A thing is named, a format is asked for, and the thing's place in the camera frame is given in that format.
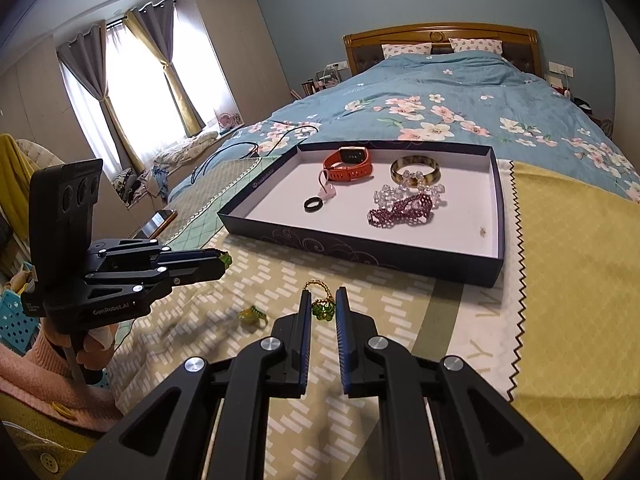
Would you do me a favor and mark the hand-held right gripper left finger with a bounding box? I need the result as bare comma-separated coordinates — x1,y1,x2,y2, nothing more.
62,289,314,480

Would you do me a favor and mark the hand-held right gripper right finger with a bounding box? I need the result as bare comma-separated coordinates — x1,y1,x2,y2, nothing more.
335,286,583,480

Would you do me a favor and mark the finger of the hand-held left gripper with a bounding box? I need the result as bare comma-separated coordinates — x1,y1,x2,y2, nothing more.
87,239,224,267
86,261,226,307

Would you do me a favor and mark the dark blue shallow box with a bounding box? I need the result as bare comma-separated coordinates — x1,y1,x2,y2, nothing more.
216,141,505,288

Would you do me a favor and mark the purple bead bracelet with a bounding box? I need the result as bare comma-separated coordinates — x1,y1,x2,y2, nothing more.
367,193,434,228

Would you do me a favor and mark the pink stone ring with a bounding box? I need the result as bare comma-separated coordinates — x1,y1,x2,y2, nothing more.
318,168,339,199

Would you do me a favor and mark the clear crystal bead bracelet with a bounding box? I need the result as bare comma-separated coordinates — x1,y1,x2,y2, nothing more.
374,169,447,209

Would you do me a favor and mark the orange smartwatch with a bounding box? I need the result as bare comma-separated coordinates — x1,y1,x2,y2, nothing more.
322,146,375,181

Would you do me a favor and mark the brown bangle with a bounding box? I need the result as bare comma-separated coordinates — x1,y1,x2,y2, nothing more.
390,156,441,187

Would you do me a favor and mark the person's left hand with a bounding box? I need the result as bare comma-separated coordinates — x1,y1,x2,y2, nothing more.
45,322,121,372

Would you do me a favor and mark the window bench with drawers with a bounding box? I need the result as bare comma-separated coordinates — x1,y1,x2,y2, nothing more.
114,125,247,212

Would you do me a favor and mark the yellow garment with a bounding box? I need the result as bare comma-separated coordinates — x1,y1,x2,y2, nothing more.
0,132,32,223

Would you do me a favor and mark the heap of mixed clothes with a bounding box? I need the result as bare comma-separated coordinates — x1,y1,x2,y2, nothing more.
112,166,167,207

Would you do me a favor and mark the blue plastic basket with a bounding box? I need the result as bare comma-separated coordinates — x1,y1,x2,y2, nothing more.
0,294,42,362

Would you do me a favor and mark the crumpled white bedding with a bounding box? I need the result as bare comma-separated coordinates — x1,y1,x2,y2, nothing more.
152,132,221,168

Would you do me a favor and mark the grey and yellow curtain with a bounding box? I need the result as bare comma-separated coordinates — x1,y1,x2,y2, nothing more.
56,34,124,177
124,0,206,137

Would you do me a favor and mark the person's olive jacket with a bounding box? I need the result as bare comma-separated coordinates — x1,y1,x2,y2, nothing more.
0,392,126,480

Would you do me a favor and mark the beige built-in wardrobe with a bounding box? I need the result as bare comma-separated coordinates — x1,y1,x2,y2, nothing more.
176,0,297,128

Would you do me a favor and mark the cluttered nightstand with bottles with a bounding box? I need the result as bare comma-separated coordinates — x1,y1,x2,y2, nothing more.
299,62,347,99

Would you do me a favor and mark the black curtain rod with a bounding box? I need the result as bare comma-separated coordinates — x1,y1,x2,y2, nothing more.
106,0,177,27

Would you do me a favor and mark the patchwork print tablecloth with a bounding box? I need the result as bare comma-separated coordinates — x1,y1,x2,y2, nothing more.
65,155,640,480

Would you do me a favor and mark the wooden bed headboard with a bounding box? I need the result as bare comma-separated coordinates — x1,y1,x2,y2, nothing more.
342,22,542,79

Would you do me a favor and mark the blue floral duvet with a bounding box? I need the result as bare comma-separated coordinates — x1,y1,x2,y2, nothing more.
167,50,640,202

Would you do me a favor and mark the white dotted pillow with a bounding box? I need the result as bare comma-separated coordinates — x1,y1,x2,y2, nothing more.
381,42,434,60
448,37,504,56

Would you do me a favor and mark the black cable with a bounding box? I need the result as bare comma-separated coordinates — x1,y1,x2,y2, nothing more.
192,120,321,182

